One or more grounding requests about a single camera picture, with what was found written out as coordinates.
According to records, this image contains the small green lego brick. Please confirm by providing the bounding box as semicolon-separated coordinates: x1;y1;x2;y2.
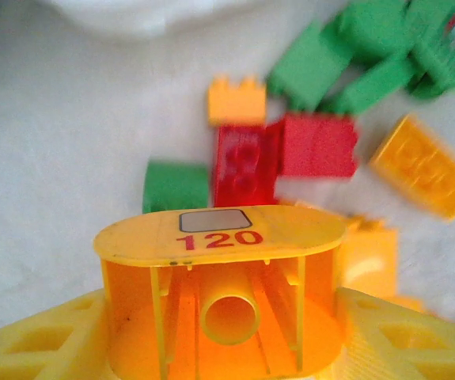
142;159;211;215

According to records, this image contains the small yellow lego brick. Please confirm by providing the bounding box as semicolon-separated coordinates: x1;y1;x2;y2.
207;74;268;127

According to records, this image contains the green lego with round hole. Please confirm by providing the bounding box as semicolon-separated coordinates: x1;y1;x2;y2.
404;0;455;100

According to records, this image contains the red lego brick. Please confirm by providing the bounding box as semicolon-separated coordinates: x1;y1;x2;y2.
212;124;283;209
276;112;359;179

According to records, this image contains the yellow oval lego printed 120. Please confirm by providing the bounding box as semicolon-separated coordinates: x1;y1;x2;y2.
93;204;347;380

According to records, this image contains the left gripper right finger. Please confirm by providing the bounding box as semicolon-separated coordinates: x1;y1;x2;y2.
328;288;455;380

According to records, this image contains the white plastic bin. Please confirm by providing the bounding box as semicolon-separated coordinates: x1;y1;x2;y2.
44;0;347;39

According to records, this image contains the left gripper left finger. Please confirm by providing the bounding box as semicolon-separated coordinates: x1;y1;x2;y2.
0;291;112;380

